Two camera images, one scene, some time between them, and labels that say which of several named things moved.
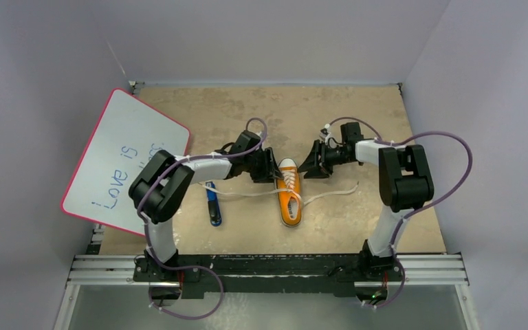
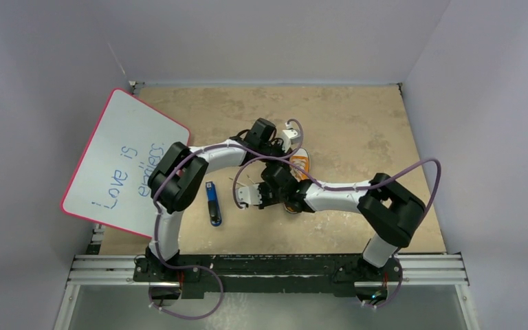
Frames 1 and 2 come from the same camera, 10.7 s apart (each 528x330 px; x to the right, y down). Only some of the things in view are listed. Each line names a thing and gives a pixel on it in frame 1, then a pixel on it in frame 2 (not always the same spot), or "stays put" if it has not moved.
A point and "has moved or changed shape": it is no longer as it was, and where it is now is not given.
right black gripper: [323, 157] -> [264, 194]
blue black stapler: [213, 205] stays put
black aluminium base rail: [306, 277] stays put
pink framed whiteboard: [128, 133] stays put
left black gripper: [269, 171] -> [278, 145]
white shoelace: [291, 176] has moved or changed shape
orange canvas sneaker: [289, 193] has moved or changed shape
